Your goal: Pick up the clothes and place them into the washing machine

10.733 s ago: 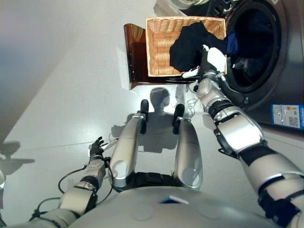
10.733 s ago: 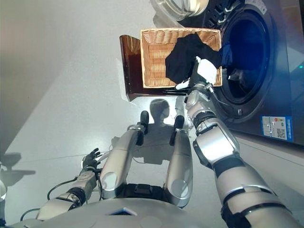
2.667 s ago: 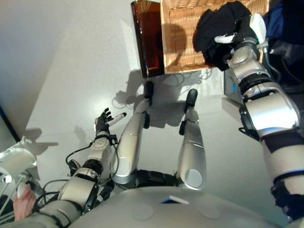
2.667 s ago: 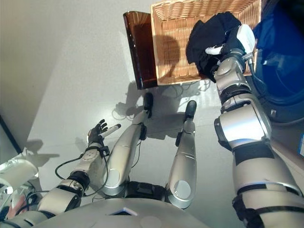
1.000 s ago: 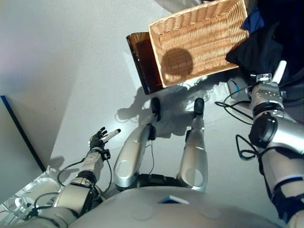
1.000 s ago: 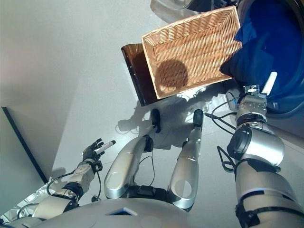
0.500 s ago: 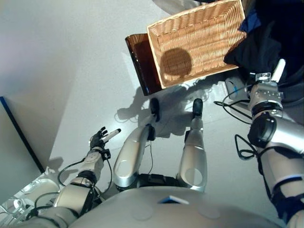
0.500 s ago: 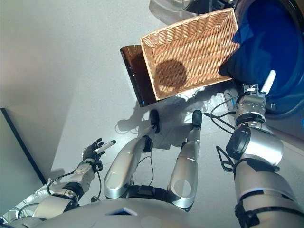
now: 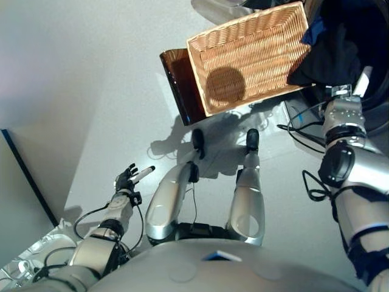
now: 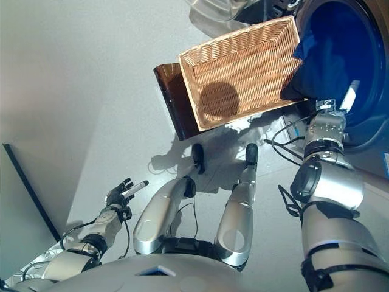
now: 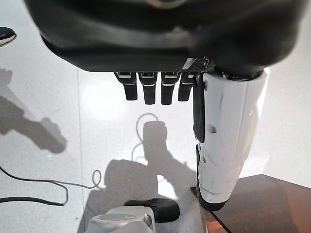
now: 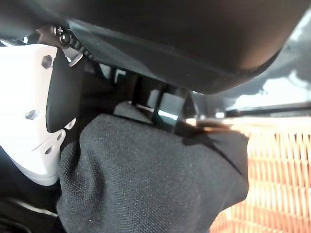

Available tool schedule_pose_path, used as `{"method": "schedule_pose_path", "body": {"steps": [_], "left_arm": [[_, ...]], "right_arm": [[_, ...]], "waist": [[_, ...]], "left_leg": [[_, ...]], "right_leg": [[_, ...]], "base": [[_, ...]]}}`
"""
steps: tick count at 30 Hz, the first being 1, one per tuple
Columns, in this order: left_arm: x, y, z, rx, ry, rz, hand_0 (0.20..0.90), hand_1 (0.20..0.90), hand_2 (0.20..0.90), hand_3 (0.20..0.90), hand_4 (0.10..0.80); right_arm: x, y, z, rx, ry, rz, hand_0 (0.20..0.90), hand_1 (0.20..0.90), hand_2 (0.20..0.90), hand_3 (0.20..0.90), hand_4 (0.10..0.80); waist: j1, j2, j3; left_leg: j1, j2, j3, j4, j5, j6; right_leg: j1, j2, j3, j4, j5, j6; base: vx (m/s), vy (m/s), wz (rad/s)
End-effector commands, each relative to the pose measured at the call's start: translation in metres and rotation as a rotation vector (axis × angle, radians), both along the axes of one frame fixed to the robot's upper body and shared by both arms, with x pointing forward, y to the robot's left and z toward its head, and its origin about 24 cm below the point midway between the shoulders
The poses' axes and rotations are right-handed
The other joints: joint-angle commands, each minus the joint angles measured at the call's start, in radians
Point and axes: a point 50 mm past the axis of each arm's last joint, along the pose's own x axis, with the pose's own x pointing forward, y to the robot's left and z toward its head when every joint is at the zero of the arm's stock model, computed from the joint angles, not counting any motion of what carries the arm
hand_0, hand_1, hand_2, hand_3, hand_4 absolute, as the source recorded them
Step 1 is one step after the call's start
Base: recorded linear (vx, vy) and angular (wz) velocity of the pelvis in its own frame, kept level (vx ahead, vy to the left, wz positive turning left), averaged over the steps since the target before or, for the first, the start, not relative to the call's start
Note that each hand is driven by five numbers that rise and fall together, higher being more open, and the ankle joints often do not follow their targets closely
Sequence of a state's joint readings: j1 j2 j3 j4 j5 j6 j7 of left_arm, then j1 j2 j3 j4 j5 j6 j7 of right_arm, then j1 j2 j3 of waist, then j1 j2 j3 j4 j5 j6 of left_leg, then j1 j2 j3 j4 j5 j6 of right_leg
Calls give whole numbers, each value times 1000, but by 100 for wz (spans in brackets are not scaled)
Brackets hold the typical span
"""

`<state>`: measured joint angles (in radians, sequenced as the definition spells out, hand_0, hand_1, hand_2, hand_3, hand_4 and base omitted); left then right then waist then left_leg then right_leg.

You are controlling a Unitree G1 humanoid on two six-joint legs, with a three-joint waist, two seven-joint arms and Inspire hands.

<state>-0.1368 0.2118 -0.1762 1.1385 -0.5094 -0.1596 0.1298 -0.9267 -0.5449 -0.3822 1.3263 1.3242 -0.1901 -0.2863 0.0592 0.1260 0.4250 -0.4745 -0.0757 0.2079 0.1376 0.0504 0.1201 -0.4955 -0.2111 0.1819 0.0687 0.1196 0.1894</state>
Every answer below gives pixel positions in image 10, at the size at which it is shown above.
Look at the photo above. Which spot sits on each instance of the robot right hand black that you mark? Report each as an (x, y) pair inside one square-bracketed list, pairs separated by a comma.
[(349, 95)]

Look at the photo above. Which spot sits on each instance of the robot left hand black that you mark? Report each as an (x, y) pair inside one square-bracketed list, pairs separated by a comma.
[(118, 193)]

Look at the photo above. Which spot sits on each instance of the black garment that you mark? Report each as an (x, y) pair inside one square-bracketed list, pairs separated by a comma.
[(322, 70)]

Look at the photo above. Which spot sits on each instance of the blue garment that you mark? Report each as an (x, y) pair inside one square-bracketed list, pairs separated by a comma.
[(304, 45)]

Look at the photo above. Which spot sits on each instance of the robot left arm silver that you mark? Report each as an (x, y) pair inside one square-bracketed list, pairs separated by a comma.
[(79, 252)]

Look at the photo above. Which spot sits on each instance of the robot right arm silver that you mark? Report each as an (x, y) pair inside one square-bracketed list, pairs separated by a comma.
[(328, 188)]

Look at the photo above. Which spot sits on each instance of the grey front-load washing machine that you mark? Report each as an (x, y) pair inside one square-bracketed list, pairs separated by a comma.
[(373, 76)]

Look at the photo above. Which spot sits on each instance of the round glass washing machine door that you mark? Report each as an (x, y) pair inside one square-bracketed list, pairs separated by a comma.
[(218, 9)]

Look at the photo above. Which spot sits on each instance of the large blue energy label sticker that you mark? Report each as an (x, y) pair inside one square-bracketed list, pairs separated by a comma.
[(386, 164)]

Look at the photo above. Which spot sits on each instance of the grey robot torso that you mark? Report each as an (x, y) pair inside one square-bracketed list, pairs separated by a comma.
[(164, 276)]

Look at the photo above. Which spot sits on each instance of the glossy brown stool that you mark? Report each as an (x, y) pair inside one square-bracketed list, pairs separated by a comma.
[(179, 106)]

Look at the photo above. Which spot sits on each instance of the rectangular wicker laundry basket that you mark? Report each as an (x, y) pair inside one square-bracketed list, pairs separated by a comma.
[(243, 70)]

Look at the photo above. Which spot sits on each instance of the robot right leg silver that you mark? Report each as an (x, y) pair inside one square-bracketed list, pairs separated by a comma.
[(240, 213)]

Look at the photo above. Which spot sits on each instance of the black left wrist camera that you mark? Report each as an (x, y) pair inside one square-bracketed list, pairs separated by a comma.
[(126, 213)]

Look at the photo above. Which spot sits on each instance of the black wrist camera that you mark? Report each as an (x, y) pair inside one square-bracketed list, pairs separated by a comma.
[(325, 105), (126, 213)]

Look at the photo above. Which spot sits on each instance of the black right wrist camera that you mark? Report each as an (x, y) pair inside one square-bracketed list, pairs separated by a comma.
[(325, 105)]

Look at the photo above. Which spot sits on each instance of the black wall baseboard strip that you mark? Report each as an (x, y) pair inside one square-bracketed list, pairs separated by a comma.
[(33, 194)]

